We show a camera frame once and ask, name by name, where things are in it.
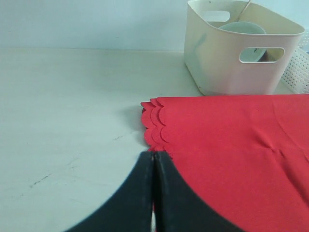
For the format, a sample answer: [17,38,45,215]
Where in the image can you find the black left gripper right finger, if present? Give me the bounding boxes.
[153,151,242,232]

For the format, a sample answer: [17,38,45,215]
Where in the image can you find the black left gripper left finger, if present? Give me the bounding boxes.
[67,152,154,232]

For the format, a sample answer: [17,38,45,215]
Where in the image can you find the red scalloped tablecloth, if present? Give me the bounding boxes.
[141,94,309,232]

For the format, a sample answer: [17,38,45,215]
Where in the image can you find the white ceramic bowl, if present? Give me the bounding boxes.
[219,22,266,62]

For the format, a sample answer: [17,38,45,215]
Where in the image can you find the cream plastic bin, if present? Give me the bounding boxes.
[184,0,305,95]

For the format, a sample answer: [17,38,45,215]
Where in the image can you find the white perforated plastic basket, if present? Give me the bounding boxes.
[281,29,309,94]

